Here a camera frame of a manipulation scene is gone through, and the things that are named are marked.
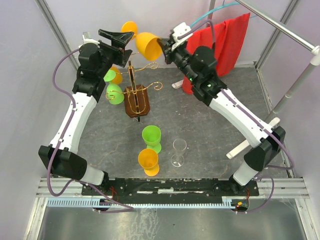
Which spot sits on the orange plastic goblet front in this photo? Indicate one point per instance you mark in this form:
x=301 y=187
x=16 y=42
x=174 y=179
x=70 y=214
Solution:
x=149 y=161

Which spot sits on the white block behind rack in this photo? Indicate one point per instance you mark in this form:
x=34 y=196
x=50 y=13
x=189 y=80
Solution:
x=177 y=84

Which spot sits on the green plastic goblet front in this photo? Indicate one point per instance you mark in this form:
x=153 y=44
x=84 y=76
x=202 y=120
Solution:
x=151 y=135

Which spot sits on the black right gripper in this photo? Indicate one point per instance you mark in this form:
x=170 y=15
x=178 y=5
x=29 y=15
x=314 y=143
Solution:
x=167 y=44

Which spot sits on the red cloth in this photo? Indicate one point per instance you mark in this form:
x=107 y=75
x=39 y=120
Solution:
x=229 y=38

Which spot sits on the green plastic goblet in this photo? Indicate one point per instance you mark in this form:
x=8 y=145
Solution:
x=151 y=135
x=114 y=93

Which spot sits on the orange plastic goblet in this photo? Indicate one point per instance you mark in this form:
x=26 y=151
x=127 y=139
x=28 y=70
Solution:
x=118 y=75
x=145 y=42
x=149 y=161

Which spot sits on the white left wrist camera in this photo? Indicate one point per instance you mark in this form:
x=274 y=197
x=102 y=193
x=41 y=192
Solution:
x=86 y=36

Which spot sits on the silver metal pole frame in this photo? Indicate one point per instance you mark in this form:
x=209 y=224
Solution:
x=287 y=59

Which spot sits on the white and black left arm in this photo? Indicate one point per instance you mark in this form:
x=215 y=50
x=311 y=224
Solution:
x=95 y=57

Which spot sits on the gold wire glass rack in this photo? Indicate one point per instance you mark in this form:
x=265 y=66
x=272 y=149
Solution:
x=136 y=99

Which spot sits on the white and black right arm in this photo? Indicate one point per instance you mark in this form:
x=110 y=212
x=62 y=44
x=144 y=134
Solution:
x=200 y=68

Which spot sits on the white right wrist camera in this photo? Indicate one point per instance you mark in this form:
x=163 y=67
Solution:
x=181 y=33

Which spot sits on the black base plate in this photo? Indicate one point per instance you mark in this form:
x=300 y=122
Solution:
x=175 y=190

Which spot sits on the clear wine glass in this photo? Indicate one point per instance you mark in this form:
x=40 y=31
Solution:
x=179 y=148

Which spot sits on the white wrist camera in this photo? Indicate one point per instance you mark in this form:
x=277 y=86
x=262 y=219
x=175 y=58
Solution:
x=181 y=33
x=86 y=36

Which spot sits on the white plastic strip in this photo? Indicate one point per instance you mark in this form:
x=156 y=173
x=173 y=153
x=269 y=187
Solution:
x=248 y=143

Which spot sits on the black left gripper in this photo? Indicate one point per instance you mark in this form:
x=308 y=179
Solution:
x=118 y=39

